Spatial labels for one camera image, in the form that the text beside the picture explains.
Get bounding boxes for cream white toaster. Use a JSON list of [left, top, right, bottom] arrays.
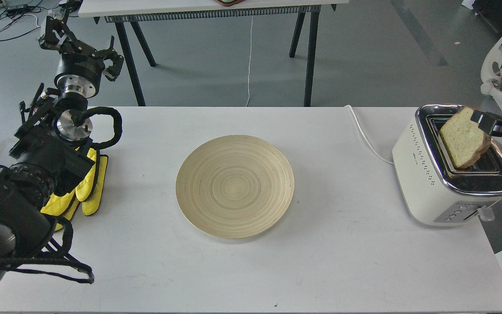
[[392, 105, 502, 227]]

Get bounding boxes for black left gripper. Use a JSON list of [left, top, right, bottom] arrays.
[[38, 16, 124, 97]]

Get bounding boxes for yellow oven mitt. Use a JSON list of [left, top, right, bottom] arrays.
[[41, 148, 109, 221]]

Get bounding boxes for round wooden plate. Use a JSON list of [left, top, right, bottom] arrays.
[[176, 135, 295, 239]]

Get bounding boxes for white toaster power cable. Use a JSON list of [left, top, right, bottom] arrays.
[[345, 105, 395, 166]]

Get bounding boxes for black floor cables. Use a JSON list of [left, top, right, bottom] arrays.
[[0, 0, 60, 42]]

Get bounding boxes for slice of bread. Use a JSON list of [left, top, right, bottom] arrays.
[[439, 106, 491, 170]]

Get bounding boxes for white background table black legs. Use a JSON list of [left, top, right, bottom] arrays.
[[78, 0, 343, 107]]

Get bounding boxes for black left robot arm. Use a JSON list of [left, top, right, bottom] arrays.
[[0, 14, 124, 284]]

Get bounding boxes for white hanging cable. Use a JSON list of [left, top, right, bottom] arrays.
[[246, 16, 254, 107]]

